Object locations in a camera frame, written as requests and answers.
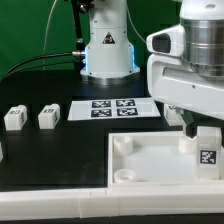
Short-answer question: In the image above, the white front fence bar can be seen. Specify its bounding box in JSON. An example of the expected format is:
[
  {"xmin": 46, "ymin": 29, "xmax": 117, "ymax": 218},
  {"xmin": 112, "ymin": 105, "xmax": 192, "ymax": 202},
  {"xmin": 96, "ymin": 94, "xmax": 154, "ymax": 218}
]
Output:
[{"xmin": 0, "ymin": 183, "xmax": 224, "ymax": 221}]

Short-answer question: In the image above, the green backdrop curtain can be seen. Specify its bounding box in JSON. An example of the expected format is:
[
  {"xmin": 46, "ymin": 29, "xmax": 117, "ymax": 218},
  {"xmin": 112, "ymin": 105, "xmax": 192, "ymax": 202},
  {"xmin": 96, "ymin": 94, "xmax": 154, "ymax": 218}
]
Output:
[{"xmin": 0, "ymin": 0, "xmax": 181, "ymax": 77}]

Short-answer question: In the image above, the black cable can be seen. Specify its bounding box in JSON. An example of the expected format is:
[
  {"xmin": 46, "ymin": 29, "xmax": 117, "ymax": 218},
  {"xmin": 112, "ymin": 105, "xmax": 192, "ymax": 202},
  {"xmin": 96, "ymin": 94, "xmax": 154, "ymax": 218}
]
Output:
[
  {"xmin": 2, "ymin": 59, "xmax": 84, "ymax": 81},
  {"xmin": 2, "ymin": 51, "xmax": 86, "ymax": 81}
]

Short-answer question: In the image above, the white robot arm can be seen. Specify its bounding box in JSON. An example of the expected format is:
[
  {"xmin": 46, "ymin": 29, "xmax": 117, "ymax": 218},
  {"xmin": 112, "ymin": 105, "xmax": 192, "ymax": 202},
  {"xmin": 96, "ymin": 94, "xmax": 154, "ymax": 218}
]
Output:
[{"xmin": 81, "ymin": 0, "xmax": 224, "ymax": 135}]

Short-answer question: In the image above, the black cable upper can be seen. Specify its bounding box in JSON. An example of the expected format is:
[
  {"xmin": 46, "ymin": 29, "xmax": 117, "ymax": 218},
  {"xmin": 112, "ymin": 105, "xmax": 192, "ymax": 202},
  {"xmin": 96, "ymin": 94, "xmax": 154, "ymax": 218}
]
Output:
[{"xmin": 2, "ymin": 51, "xmax": 86, "ymax": 81}]

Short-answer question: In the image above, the black cable lower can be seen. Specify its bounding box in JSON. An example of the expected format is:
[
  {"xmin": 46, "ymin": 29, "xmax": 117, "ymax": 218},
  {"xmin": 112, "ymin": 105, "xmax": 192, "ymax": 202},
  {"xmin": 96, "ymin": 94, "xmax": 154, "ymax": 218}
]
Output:
[{"xmin": 2, "ymin": 59, "xmax": 84, "ymax": 81}]

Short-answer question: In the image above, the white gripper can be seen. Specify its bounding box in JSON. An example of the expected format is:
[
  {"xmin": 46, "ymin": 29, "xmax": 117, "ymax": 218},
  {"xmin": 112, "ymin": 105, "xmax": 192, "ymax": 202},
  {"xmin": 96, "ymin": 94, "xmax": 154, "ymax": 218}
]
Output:
[{"xmin": 147, "ymin": 54, "xmax": 224, "ymax": 138}]

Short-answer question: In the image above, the white fence bar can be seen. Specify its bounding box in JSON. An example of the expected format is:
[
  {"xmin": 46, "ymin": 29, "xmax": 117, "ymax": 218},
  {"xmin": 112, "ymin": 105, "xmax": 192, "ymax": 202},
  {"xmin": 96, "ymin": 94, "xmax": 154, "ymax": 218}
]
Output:
[
  {"xmin": 0, "ymin": 183, "xmax": 224, "ymax": 221},
  {"xmin": 0, "ymin": 142, "xmax": 4, "ymax": 163}
]

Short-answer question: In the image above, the white left fence bar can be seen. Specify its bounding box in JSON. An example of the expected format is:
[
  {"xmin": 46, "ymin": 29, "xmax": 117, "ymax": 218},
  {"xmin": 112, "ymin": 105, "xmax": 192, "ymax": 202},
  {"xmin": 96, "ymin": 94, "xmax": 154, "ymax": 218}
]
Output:
[{"xmin": 0, "ymin": 142, "xmax": 4, "ymax": 163}]

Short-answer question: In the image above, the black camera stand pole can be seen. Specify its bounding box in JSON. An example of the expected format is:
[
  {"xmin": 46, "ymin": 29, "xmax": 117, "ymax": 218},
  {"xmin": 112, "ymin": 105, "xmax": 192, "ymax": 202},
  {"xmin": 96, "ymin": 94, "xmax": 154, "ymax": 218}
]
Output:
[{"xmin": 71, "ymin": 0, "xmax": 94, "ymax": 50}]

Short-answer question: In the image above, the white sheet with markers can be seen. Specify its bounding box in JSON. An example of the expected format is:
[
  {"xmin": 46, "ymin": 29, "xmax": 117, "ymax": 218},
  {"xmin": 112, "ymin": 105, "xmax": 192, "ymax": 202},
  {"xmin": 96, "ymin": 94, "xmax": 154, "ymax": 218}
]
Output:
[{"xmin": 68, "ymin": 97, "xmax": 160, "ymax": 121}]

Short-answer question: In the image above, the white square table top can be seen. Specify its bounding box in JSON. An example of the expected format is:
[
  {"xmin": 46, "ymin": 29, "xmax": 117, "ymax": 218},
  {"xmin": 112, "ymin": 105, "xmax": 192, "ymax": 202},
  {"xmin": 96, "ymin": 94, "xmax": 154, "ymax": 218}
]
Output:
[{"xmin": 108, "ymin": 131, "xmax": 224, "ymax": 186}]

